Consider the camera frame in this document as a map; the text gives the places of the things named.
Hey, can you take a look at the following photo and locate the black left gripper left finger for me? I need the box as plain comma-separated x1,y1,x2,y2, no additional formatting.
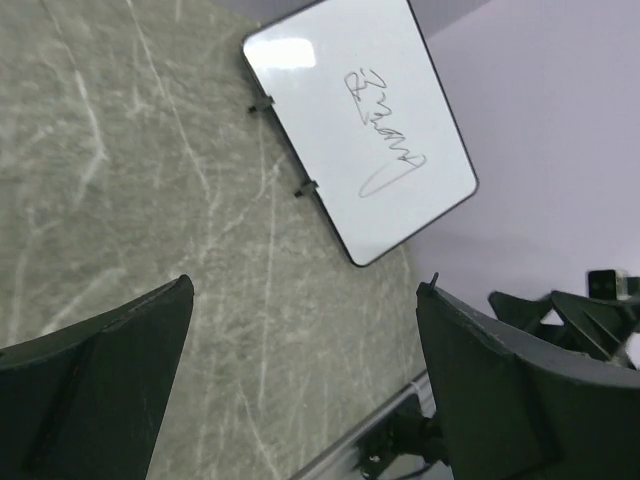
1,275,194,479

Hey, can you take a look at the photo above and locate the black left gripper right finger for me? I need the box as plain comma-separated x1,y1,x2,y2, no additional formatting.
416,282,639,479

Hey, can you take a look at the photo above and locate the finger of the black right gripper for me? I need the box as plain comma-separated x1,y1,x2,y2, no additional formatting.
549,291,639,365
488,291,564,338

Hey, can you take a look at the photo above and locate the white whiteboard black frame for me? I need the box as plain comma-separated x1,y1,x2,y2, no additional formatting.
241,1,479,267

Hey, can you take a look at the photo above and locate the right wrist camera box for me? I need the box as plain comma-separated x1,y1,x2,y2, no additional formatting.
587,269,639,301

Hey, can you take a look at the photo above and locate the aluminium table edge rail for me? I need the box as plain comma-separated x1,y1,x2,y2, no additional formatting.
291,370,430,480

